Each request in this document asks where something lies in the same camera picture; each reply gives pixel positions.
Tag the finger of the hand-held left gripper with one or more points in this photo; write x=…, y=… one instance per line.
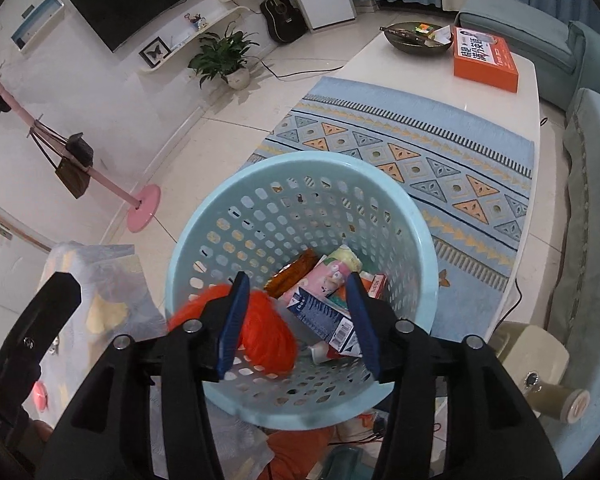
x=35, y=330

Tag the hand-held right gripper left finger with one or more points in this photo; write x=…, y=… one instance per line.
x=232, y=325

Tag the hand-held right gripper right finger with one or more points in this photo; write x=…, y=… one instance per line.
x=362, y=320

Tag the red cigarette box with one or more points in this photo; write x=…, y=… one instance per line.
x=374, y=285

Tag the white blue printed carton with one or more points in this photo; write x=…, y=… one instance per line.
x=325, y=320

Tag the orange mesh ball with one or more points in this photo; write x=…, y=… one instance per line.
x=270, y=335

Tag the pink label plastic bottle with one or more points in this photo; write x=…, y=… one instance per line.
x=315, y=275

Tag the orange snack bag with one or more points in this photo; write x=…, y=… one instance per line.
x=290, y=275

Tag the light blue plastic basket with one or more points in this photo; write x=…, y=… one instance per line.
x=230, y=210

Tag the black shoulder bag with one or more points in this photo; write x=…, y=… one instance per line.
x=80, y=150

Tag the small pink item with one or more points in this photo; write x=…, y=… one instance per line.
x=41, y=395

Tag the grey patterned tablecloth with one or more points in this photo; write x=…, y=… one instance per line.
x=110, y=270

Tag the orange cloth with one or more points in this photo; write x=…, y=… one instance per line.
x=300, y=452

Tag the brown tote bag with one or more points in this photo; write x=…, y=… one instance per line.
x=72, y=180

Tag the pink coat rack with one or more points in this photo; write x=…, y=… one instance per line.
x=105, y=180

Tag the beige stool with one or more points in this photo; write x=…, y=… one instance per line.
x=535, y=350

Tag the olive thermos bottle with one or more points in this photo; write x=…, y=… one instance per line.
x=560, y=400

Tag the white coffee table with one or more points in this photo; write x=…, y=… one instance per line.
x=405, y=75

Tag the blue grey sofa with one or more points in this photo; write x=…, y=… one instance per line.
x=595, y=210

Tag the potted green plant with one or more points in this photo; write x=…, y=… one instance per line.
x=222, y=57

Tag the framed butterfly picture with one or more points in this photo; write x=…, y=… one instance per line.
x=155, y=51

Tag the dark round bowl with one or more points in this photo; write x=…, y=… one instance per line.
x=415, y=40

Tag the orange cardboard box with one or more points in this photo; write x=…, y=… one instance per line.
x=485, y=62

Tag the small shelf figurine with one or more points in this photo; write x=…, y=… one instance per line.
x=196, y=20

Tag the black acoustic guitar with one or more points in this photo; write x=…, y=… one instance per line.
x=284, y=17

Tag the black flat television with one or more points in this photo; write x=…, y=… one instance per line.
x=140, y=0

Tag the white low wall shelf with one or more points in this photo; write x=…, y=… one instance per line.
x=200, y=30

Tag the blue white wall box shelf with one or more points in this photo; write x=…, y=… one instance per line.
x=37, y=22

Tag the small black wall item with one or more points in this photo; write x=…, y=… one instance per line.
x=28, y=11

